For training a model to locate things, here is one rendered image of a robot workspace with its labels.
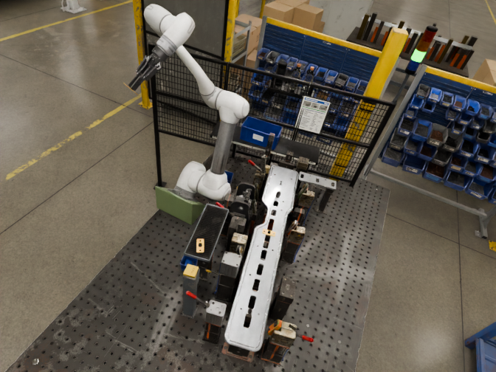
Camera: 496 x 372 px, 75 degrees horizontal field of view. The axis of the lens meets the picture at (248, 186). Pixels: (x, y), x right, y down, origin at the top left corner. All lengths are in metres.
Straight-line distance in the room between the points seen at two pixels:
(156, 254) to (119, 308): 0.40
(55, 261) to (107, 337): 1.35
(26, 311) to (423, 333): 3.21
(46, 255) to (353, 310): 2.52
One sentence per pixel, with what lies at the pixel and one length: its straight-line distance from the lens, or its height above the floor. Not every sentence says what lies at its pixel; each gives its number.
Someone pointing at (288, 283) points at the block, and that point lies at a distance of 1.86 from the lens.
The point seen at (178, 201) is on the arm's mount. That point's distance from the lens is 2.31.
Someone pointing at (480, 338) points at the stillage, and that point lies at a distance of 3.44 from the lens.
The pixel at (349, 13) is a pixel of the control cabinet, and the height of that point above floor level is 0.67.
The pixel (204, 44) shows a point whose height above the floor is 1.13.
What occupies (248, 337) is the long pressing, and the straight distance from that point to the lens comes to 1.73.
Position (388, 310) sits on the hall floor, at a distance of 3.33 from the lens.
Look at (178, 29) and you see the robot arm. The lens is 1.74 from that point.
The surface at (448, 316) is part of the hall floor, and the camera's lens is 3.64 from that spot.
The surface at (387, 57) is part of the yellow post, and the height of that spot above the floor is 1.84.
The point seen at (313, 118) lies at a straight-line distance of 2.67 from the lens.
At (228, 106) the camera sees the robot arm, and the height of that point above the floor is 1.54.
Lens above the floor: 2.60
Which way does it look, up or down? 44 degrees down
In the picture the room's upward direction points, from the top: 11 degrees clockwise
